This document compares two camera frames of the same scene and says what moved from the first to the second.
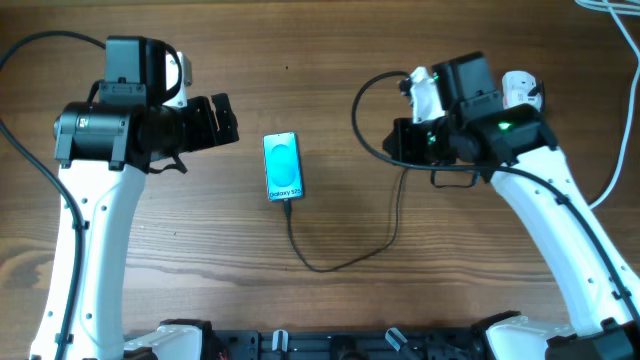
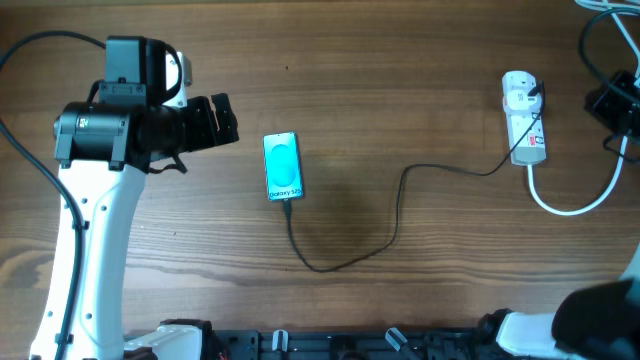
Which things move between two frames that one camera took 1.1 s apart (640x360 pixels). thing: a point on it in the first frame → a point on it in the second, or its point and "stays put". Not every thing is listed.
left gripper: x=206 y=132 stays put
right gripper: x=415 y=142 → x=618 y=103
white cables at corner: x=627 y=7 stays put
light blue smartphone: x=282 y=166 stays put
